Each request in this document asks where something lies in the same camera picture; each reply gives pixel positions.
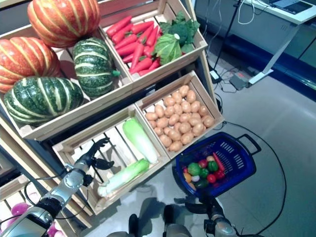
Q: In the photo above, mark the red pink round fruit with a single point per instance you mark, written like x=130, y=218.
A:
x=203, y=163

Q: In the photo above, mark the black tripod pole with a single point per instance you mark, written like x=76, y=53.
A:
x=227, y=35

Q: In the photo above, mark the dark blue floor rail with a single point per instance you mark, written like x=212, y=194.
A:
x=284, y=71

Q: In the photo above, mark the grey power strip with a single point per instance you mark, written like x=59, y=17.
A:
x=238, y=82

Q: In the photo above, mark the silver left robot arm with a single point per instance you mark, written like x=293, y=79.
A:
x=66, y=182

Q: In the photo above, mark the small napa cabbage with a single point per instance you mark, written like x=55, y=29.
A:
x=123, y=176

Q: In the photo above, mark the white purple onion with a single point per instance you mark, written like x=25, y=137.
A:
x=195, y=178

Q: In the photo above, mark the dark green cucumber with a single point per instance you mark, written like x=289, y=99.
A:
x=202, y=184

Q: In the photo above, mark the dark green leafy broccoli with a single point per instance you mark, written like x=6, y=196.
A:
x=184, y=29

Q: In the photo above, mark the blue plastic shopping basket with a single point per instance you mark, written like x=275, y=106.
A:
x=244, y=168

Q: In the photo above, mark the wooden display shelf frame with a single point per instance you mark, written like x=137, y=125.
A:
x=37, y=164
x=10, y=187

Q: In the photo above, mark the green striped pumpkin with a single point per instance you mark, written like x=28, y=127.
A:
x=44, y=98
x=92, y=66

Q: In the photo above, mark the orange red carrot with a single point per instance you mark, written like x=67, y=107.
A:
x=151, y=35
x=219, y=161
x=122, y=34
x=137, y=58
x=127, y=49
x=140, y=64
x=142, y=27
x=126, y=42
x=118, y=26

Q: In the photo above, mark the pale peach round vegetable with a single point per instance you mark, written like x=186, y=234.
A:
x=210, y=158

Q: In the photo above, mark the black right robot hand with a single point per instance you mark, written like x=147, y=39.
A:
x=202, y=205

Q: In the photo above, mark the black white power adapter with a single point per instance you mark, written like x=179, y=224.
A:
x=215, y=75

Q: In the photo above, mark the brown potato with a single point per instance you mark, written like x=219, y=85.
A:
x=198, y=129
x=187, y=138
x=169, y=101
x=165, y=140
x=203, y=111
x=208, y=121
x=185, y=106
x=195, y=106
x=159, y=111
x=191, y=96
x=175, y=146
x=184, y=90
x=151, y=116
x=177, y=96

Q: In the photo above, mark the orange striped pumpkin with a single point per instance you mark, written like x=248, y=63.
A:
x=24, y=61
x=64, y=22

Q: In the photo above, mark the white desk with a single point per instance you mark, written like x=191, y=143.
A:
x=279, y=27

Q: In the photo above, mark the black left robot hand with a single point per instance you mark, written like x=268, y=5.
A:
x=96, y=164

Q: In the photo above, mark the large wooden crate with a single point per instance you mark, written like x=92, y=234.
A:
x=74, y=121

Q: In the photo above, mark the large napa cabbage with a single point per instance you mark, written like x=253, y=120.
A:
x=139, y=139

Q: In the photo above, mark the round light green vegetable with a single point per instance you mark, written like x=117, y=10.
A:
x=194, y=169

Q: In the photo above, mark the red tomato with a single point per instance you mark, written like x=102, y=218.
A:
x=211, y=178

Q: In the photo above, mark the green bell pepper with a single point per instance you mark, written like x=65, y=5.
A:
x=212, y=166
x=204, y=173

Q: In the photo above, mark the small orange fruit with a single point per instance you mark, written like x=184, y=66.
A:
x=187, y=177

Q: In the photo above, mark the open grey laptop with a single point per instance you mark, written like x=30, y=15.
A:
x=293, y=6

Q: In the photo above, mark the purple white turnip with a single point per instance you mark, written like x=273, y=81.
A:
x=53, y=229
x=18, y=208

